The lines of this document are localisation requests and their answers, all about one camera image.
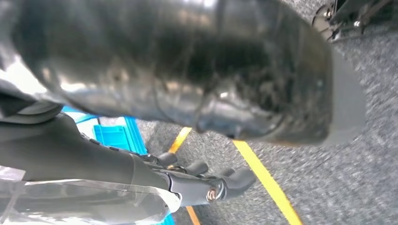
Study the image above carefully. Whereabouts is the blue metal shelf rack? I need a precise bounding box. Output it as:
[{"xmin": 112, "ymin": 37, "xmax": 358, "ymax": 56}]
[{"xmin": 62, "ymin": 105, "xmax": 176, "ymax": 225}]

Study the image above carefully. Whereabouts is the blue plastic bin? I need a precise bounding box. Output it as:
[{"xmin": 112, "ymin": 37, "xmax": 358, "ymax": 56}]
[{"xmin": 92, "ymin": 124, "xmax": 131, "ymax": 151}]

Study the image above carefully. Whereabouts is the black metal wheeled frame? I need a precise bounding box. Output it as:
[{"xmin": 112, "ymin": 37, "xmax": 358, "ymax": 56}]
[{"xmin": 312, "ymin": 0, "xmax": 398, "ymax": 42}]

